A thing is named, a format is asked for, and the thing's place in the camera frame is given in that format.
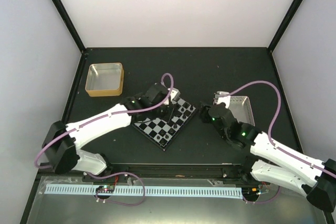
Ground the black white chess board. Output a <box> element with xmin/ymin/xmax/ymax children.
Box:
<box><xmin>132</xmin><ymin>98</ymin><xmax>197</xmax><ymax>151</ymax></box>

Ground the pink metal tin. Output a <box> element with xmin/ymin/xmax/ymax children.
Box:
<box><xmin>228</xmin><ymin>96</ymin><xmax>255</xmax><ymax>126</ymax></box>

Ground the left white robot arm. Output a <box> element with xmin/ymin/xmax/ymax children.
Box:
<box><xmin>42</xmin><ymin>83</ymin><xmax>180</xmax><ymax>182</ymax></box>

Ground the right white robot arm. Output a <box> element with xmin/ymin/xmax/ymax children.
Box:
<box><xmin>200</xmin><ymin>103</ymin><xmax>335</xmax><ymax>212</ymax></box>

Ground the right small circuit board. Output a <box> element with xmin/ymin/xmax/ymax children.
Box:
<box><xmin>241</xmin><ymin>187</ymin><xmax>269</xmax><ymax>196</ymax></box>

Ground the small green circuit board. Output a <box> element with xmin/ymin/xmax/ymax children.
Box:
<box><xmin>96</xmin><ymin>185</ymin><xmax>115</xmax><ymax>193</ymax></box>

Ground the gold metal tin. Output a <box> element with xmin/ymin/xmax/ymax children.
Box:
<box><xmin>85</xmin><ymin>62</ymin><xmax>124</xmax><ymax>97</ymax></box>

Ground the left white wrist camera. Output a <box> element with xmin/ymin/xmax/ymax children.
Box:
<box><xmin>170</xmin><ymin>88</ymin><xmax>181</xmax><ymax>101</ymax></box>

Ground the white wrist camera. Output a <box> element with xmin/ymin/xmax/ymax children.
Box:
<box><xmin>170</xmin><ymin>88</ymin><xmax>181</xmax><ymax>101</ymax></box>
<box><xmin>213</xmin><ymin>91</ymin><xmax>231</xmax><ymax>109</ymax></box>

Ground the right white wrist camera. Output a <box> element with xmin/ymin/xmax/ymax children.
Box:
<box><xmin>213</xmin><ymin>91</ymin><xmax>231</xmax><ymax>109</ymax></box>

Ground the black front rail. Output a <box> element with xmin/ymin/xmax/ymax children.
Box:
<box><xmin>39</xmin><ymin>162</ymin><xmax>253</xmax><ymax>183</ymax></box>

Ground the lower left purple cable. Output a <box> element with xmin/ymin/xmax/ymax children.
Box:
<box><xmin>96</xmin><ymin>173</ymin><xmax>146</xmax><ymax>206</ymax></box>

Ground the light blue cable duct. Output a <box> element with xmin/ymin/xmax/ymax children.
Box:
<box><xmin>44</xmin><ymin>184</ymin><xmax>243</xmax><ymax>199</ymax></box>

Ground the right black frame post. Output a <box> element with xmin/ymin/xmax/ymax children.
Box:
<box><xmin>267</xmin><ymin>0</ymin><xmax>303</xmax><ymax>53</ymax></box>

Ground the black frame post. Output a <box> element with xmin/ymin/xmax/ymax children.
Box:
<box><xmin>51</xmin><ymin>0</ymin><xmax>86</xmax><ymax>53</ymax></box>
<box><xmin>267</xmin><ymin>0</ymin><xmax>303</xmax><ymax>53</ymax></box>

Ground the left black frame post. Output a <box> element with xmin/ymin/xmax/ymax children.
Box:
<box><xmin>51</xmin><ymin>0</ymin><xmax>86</xmax><ymax>53</ymax></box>

